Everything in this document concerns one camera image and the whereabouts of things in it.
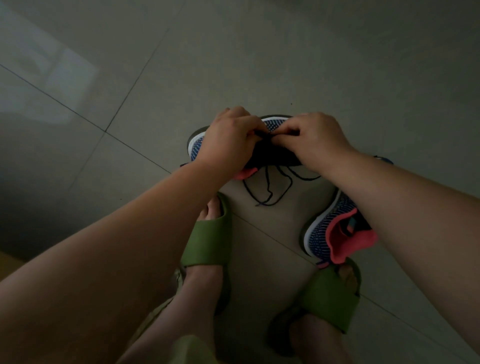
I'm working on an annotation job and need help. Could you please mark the person's left hand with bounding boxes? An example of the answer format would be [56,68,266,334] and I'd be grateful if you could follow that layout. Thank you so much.
[194,106,269,181]

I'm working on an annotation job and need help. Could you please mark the person's leg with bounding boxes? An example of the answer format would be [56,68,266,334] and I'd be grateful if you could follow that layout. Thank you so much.
[119,196,226,364]
[290,262,357,364]

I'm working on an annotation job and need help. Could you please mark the green foam slipper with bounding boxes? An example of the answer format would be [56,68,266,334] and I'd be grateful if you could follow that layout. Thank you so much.
[179,193,233,316]
[266,258,363,357]

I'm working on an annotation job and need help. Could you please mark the person's left forearm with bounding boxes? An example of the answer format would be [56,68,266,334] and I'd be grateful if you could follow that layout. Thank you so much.
[0,159,230,364]

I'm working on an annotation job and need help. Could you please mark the person's left leg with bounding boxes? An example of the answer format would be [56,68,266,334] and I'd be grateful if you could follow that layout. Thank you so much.
[119,196,226,364]

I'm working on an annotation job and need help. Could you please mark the blue knit sneaker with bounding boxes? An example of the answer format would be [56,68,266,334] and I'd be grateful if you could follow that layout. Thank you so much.
[299,155,395,269]
[179,114,305,182]

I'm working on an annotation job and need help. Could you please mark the olive green shorts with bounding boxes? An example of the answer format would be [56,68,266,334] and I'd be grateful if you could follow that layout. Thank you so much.
[116,296,222,364]

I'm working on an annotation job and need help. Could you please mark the person's right forearm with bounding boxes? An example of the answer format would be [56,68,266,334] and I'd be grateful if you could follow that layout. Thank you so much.
[326,149,480,355]

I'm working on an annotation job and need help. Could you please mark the person's right hand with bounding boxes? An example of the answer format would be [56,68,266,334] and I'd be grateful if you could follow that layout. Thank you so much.
[269,111,359,177]

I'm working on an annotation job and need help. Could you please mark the person's right leg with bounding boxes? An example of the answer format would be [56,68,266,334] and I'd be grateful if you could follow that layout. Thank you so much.
[290,262,357,364]

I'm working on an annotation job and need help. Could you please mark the dark blue shoelace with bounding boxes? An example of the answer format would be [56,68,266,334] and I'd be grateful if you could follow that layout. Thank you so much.
[241,127,323,207]

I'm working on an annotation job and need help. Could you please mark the hanging drawstring cord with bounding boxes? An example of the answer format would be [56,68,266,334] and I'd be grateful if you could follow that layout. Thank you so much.
[170,266,187,297]

